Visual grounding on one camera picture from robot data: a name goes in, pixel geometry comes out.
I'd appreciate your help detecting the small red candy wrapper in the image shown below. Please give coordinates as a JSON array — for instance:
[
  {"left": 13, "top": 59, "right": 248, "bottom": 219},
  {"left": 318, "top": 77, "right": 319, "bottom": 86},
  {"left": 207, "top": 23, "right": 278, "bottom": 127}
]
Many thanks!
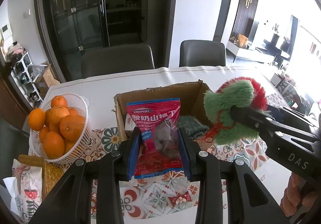
[{"left": 168, "top": 191, "right": 192, "bottom": 207}]

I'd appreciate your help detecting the orange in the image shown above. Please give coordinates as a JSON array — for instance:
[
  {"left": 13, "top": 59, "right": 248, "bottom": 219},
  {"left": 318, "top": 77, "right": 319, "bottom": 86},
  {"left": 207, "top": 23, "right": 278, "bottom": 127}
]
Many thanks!
[
  {"left": 43, "top": 131, "right": 65, "bottom": 159},
  {"left": 59, "top": 115, "right": 85, "bottom": 142},
  {"left": 28, "top": 108, "right": 46, "bottom": 131},
  {"left": 51, "top": 95, "right": 68, "bottom": 108}
]

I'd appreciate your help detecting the red hawthorn snack bag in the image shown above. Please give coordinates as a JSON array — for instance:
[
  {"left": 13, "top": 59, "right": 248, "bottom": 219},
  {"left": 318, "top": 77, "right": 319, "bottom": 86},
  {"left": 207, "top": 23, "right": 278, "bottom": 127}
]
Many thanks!
[{"left": 126, "top": 97, "right": 185, "bottom": 179}]

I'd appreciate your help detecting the small cardboard box on floor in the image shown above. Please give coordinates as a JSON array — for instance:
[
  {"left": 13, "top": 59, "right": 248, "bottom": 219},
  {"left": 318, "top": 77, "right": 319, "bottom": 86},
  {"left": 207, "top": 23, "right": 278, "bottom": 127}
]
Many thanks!
[{"left": 35, "top": 65, "right": 60, "bottom": 93}]

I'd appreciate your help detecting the right grey dining chair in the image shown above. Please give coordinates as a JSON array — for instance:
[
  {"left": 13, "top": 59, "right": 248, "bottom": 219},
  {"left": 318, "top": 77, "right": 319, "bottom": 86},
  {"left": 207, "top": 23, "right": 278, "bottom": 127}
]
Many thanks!
[{"left": 179, "top": 40, "right": 226, "bottom": 67}]

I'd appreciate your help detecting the right hand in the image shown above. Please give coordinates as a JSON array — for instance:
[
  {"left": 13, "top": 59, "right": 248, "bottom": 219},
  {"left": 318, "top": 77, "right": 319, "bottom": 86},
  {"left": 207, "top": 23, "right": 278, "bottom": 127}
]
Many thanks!
[{"left": 280, "top": 173, "right": 320, "bottom": 217}]

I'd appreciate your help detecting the patterned tablecloth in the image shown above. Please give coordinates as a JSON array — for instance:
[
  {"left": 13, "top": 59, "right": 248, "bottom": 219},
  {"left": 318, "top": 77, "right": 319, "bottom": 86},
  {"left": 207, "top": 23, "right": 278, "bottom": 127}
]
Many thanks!
[{"left": 27, "top": 65, "right": 292, "bottom": 224}]

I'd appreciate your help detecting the white tv console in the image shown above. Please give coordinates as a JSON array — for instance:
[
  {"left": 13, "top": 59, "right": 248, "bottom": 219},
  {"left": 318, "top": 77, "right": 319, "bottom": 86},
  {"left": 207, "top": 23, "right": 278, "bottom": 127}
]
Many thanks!
[{"left": 226, "top": 41, "right": 274, "bottom": 63}]

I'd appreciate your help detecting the white shoe shelf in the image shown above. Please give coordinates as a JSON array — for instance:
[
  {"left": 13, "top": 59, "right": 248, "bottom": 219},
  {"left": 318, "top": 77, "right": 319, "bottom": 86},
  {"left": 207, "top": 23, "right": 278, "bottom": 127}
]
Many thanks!
[{"left": 11, "top": 52, "right": 43, "bottom": 109}]

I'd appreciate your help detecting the woven wicker tray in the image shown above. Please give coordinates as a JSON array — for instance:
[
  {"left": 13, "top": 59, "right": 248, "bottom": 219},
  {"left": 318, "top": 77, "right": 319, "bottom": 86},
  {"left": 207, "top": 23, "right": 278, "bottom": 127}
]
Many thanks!
[{"left": 18, "top": 154, "right": 64, "bottom": 199}]

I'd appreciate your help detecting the orange centre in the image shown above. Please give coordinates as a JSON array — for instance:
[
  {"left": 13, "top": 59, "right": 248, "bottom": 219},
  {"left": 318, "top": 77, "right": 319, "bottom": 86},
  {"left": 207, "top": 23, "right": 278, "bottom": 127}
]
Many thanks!
[{"left": 59, "top": 115, "right": 85, "bottom": 142}]

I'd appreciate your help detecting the orange top back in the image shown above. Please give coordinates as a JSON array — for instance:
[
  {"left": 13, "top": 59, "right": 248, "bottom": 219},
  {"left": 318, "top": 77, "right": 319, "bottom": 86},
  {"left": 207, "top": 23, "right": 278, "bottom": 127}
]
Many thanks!
[{"left": 51, "top": 95, "right": 68, "bottom": 108}]

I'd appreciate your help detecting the orange upper left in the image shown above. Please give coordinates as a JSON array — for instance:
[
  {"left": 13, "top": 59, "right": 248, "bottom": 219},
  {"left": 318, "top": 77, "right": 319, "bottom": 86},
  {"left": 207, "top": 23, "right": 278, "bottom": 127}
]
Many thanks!
[{"left": 28, "top": 108, "right": 46, "bottom": 131}]

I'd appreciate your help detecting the brown cardboard box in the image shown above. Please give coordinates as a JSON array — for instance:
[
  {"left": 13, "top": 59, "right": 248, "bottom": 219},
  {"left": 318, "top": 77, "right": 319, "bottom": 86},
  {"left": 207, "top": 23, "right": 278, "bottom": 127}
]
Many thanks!
[{"left": 114, "top": 80, "right": 212, "bottom": 141}]

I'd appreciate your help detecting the dark glass cabinet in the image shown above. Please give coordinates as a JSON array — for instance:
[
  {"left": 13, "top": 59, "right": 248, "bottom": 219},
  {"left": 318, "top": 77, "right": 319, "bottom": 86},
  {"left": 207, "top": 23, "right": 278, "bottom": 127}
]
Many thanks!
[{"left": 35, "top": 0, "right": 175, "bottom": 82}]

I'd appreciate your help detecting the white plastic fruit basket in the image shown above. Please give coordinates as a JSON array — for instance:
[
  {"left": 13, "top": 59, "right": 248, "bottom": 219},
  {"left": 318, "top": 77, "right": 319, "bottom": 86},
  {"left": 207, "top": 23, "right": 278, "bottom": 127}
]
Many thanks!
[{"left": 27, "top": 93, "right": 91, "bottom": 164}]

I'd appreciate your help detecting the orange front left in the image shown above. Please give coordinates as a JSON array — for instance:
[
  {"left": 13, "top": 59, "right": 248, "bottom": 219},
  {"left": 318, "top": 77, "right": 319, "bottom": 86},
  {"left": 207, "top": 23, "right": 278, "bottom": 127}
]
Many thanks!
[{"left": 43, "top": 131, "right": 65, "bottom": 159}]

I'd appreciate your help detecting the illustrated white paper bag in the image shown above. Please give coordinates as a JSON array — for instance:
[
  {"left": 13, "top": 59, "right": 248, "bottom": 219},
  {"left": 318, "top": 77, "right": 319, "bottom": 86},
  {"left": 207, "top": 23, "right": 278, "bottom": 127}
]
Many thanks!
[{"left": 3, "top": 159, "right": 43, "bottom": 223}]

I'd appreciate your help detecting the grey dining chair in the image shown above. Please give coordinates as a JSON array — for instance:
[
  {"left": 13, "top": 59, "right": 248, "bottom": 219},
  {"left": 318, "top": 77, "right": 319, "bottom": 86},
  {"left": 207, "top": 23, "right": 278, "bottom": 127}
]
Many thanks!
[
  {"left": 80, "top": 44, "right": 155, "bottom": 78},
  {"left": 179, "top": 40, "right": 226, "bottom": 67}
]

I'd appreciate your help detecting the blue-grey fuzzy cloth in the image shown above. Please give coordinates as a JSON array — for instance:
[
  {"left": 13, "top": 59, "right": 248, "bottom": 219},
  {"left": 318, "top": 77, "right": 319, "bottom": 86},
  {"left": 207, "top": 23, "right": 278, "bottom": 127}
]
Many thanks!
[{"left": 177, "top": 116, "right": 209, "bottom": 140}]

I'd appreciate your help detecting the left grey dining chair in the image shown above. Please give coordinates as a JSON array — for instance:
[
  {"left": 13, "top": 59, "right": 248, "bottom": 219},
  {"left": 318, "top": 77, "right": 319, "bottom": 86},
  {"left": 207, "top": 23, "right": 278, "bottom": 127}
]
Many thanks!
[{"left": 80, "top": 44, "right": 155, "bottom": 78}]

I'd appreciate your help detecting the red green plush toy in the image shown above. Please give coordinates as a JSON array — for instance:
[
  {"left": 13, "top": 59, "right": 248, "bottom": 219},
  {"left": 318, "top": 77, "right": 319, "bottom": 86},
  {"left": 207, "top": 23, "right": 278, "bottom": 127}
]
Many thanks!
[{"left": 202, "top": 77, "right": 268, "bottom": 146}]

